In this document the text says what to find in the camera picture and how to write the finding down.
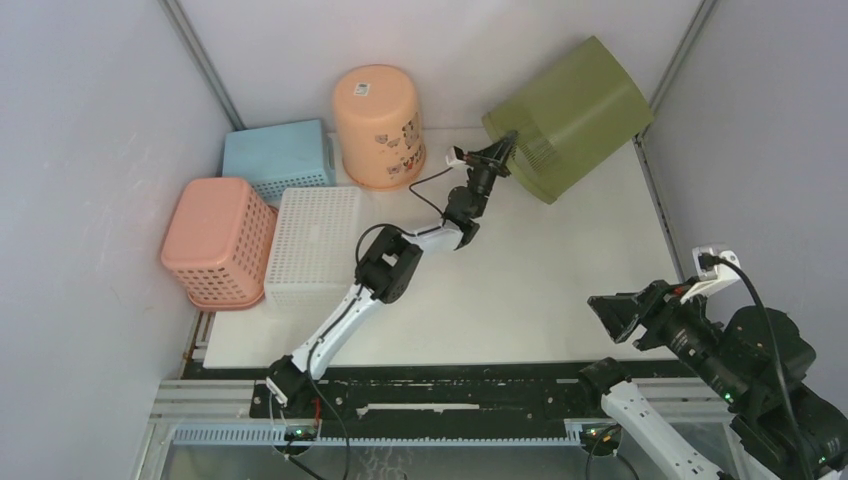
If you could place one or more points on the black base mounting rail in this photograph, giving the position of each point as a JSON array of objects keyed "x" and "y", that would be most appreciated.
[{"x": 465, "y": 403}]

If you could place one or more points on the green mesh waste bin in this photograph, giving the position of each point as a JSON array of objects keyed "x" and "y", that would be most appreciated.
[{"x": 569, "y": 119}]

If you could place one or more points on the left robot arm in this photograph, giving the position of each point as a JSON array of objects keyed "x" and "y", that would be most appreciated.
[{"x": 385, "y": 270}]

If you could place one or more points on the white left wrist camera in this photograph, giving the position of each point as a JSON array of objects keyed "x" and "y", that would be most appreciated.
[{"x": 455, "y": 157}]

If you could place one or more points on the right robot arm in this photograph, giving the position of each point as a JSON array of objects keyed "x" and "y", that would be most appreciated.
[{"x": 756, "y": 363}]

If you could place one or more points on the clear white plastic tray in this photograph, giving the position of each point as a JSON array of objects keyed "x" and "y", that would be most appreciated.
[{"x": 310, "y": 265}]

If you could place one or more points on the orange capybara bucket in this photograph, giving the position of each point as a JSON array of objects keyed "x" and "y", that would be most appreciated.
[{"x": 378, "y": 121}]

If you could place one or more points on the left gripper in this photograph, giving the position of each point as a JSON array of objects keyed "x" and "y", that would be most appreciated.
[{"x": 489, "y": 159}]

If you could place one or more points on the pink plastic basket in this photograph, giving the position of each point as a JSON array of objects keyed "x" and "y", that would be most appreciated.
[{"x": 218, "y": 243}]

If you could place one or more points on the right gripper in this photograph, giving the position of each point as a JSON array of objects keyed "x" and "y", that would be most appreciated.
[{"x": 658, "y": 299}]

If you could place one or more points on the blue plastic basket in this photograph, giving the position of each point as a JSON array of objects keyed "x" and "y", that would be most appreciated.
[{"x": 274, "y": 158}]

